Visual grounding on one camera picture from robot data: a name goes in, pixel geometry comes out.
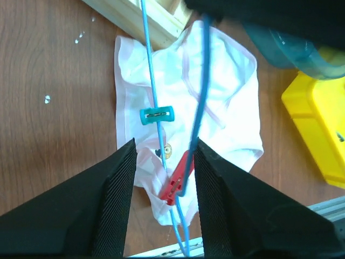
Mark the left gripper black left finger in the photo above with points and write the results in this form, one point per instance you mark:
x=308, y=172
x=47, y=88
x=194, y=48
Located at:
x=86, y=215

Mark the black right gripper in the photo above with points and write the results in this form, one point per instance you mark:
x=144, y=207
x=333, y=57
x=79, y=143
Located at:
x=319, y=21

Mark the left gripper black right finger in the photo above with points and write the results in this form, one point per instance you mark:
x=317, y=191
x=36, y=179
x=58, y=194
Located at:
x=231, y=200

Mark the red clothespin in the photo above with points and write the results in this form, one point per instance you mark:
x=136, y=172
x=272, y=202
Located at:
x=174, y=183

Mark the light blue wire hanger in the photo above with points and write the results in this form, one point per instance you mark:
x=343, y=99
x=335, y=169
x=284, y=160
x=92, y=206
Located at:
x=206, y=54

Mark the teal clothespin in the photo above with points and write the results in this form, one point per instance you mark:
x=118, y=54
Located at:
x=157, y=114

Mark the white pink-trimmed underwear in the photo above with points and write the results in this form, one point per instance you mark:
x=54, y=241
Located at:
x=230, y=124

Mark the teal transparent plastic tub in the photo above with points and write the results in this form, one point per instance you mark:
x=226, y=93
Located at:
x=286, y=52

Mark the yellow plastic tray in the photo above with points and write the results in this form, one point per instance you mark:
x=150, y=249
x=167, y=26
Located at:
x=317, y=109

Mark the wooden clothes rack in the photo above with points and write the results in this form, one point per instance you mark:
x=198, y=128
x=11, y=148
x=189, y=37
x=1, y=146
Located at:
x=166, y=19

